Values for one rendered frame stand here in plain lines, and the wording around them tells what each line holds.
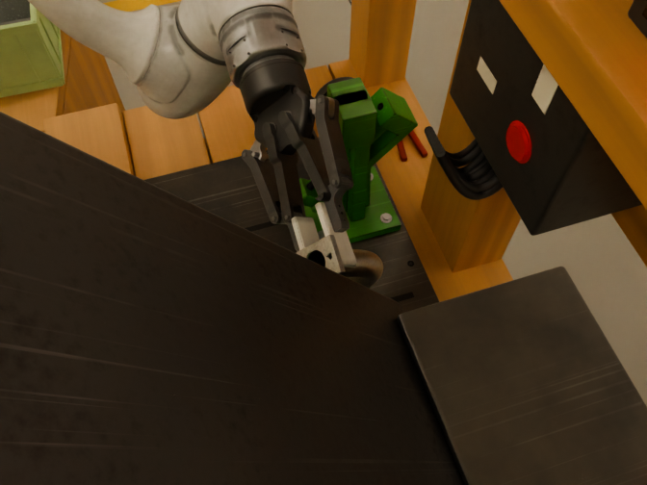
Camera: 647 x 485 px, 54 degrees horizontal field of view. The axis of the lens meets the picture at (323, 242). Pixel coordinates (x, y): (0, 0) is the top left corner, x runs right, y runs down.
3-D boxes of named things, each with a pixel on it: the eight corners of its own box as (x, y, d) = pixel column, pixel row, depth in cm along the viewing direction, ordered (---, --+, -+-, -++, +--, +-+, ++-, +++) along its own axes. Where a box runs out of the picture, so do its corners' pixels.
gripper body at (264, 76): (221, 88, 70) (243, 162, 68) (272, 44, 65) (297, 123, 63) (269, 100, 76) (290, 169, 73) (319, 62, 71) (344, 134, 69)
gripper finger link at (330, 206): (327, 189, 66) (349, 175, 64) (343, 232, 65) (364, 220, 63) (319, 187, 65) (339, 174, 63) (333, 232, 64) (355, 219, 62)
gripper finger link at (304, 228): (295, 216, 66) (290, 218, 66) (313, 278, 64) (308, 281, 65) (313, 216, 68) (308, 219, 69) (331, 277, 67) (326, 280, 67)
